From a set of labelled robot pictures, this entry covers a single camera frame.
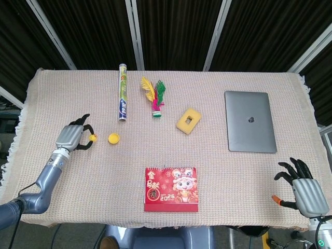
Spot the yellow sponge with hole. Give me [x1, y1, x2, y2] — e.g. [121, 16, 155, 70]
[176, 108, 203, 135]

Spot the cling film roll tube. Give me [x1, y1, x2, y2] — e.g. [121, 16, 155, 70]
[118, 64, 128, 122]

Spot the red 2026 desk calendar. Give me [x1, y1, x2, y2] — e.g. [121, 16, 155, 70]
[144, 166, 199, 213]

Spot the colourful feather shuttlecock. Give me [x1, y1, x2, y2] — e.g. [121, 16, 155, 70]
[141, 76, 166, 119]

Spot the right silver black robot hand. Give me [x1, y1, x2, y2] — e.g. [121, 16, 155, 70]
[271, 157, 330, 217]

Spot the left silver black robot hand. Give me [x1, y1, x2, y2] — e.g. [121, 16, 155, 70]
[55, 113, 93, 153]

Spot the beige woven tablecloth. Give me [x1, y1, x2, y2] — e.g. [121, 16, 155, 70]
[0, 67, 332, 232]

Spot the grey closed laptop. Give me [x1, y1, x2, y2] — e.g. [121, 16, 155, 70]
[224, 90, 278, 154]

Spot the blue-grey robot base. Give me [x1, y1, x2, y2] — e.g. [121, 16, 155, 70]
[103, 225, 216, 249]

